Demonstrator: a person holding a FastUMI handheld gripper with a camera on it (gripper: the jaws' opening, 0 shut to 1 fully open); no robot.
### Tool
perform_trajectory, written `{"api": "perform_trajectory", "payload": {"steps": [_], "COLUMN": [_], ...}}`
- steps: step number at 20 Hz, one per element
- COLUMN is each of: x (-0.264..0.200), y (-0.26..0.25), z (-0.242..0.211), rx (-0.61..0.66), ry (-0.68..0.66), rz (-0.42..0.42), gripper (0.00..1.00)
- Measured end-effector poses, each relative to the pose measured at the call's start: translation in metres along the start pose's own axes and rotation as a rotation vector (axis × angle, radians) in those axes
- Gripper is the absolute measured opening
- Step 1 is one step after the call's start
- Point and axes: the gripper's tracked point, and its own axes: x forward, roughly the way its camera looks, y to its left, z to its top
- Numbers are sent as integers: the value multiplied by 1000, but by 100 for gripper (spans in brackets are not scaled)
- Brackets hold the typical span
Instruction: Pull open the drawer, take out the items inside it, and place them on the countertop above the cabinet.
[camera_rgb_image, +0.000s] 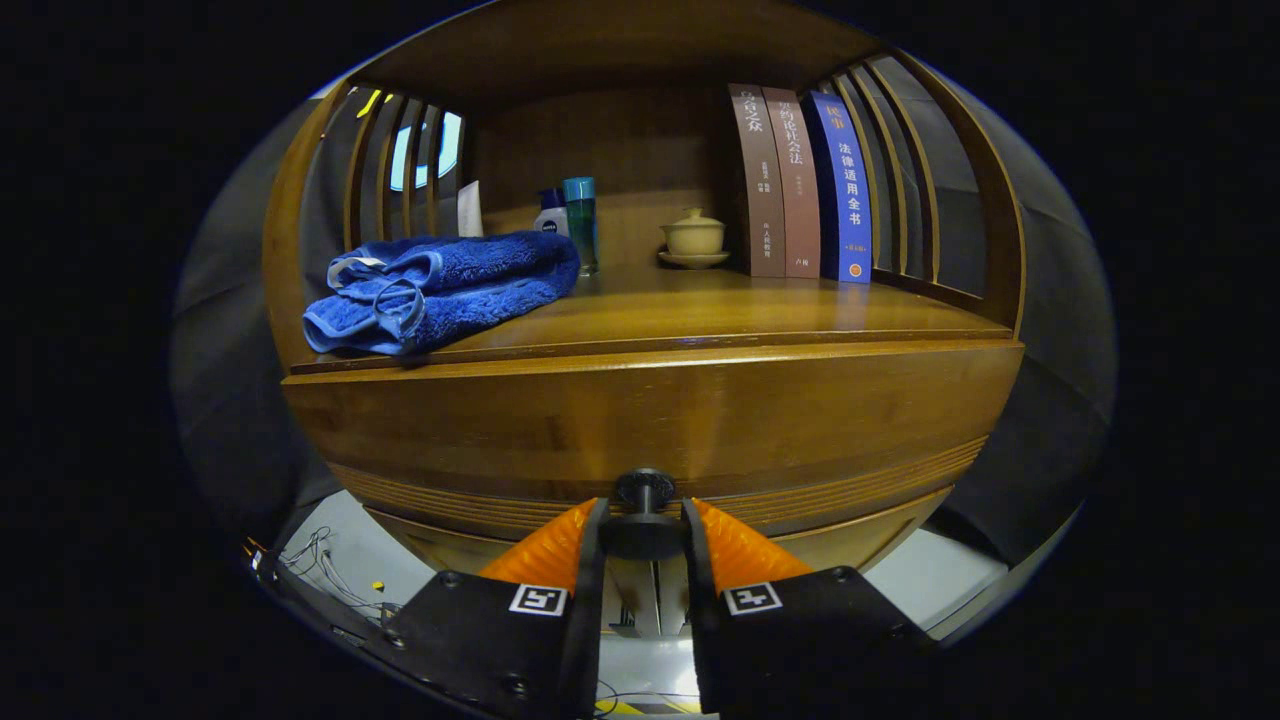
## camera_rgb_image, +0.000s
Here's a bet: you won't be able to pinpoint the wooden countertop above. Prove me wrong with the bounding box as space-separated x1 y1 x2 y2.
290 262 1013 376

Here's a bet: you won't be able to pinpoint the wooden drawer with black knob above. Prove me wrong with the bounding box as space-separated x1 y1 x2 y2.
283 340 1026 561

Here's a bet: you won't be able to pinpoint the folded blue towel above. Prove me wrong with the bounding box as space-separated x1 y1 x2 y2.
302 230 582 357

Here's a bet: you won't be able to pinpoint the white bottle with blue cap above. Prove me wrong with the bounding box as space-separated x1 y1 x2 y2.
532 188 571 237

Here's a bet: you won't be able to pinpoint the dark brown book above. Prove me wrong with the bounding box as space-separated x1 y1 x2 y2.
728 83 787 279

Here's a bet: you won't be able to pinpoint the blue book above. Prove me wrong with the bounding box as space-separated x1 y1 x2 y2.
803 91 873 285

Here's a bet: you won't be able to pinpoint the reddish brown book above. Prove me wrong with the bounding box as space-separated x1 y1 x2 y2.
762 86 822 280

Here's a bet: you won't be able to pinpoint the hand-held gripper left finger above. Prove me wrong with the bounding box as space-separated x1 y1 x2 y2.
365 497 611 720

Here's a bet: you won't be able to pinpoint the beige lidded tea cup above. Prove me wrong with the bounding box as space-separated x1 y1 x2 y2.
658 207 731 270

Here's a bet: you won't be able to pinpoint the wooden cabinet with slatted shelf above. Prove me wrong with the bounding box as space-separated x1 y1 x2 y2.
262 0 1028 641

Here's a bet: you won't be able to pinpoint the teal bottle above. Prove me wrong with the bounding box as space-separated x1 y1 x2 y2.
562 177 600 277

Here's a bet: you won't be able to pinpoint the thin floor cables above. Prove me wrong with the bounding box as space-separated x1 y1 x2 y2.
278 525 401 616

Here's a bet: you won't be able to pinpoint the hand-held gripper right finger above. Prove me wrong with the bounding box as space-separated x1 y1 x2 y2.
682 497 941 720

